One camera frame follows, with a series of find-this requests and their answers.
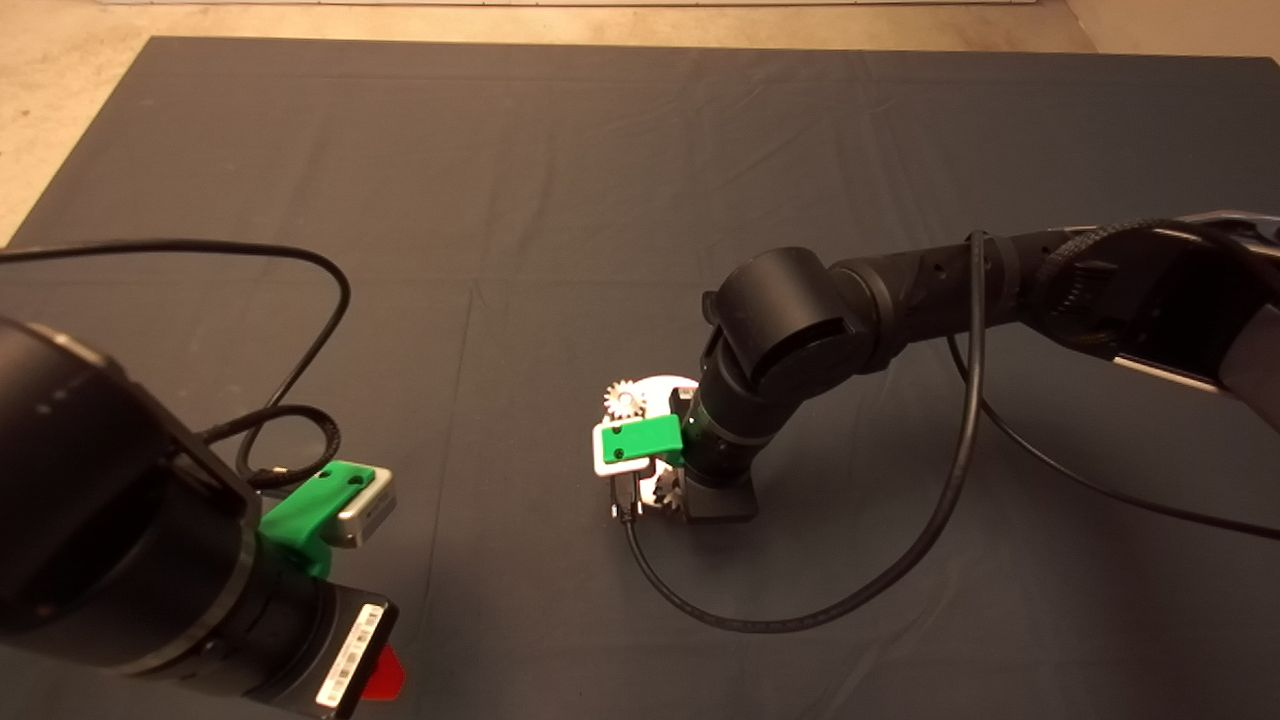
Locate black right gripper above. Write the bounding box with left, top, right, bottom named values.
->
left=667, top=384, right=759, bottom=525

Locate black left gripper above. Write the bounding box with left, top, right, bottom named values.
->
left=298, top=580, right=407, bottom=720

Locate dark grey table cloth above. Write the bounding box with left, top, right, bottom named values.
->
left=0, top=36, right=1280, bottom=720

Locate black right camera cable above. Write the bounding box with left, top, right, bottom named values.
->
left=609, top=229, right=1280, bottom=635

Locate black camera cable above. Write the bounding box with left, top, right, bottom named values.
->
left=609, top=229, right=1280, bottom=635
left=0, top=237, right=353, bottom=471

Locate green right camera mount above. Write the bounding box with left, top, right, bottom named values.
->
left=599, top=414, right=687, bottom=470

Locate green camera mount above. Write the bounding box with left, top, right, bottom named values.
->
left=599, top=414, right=687, bottom=470
left=257, top=459, right=377, bottom=580

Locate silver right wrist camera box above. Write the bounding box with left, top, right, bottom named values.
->
left=592, top=421, right=657, bottom=479

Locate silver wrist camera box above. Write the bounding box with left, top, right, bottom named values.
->
left=333, top=464, right=397, bottom=550
left=592, top=421, right=657, bottom=479

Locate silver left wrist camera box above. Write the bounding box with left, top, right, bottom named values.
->
left=333, top=464, right=397, bottom=550

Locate green left camera mount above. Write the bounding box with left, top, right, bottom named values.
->
left=257, top=459, right=377, bottom=580

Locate braided black arm cable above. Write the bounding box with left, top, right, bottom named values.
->
left=198, top=402, right=342, bottom=492
left=1035, top=213, right=1280, bottom=293

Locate black left camera cable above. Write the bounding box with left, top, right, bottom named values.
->
left=0, top=237, right=353, bottom=471

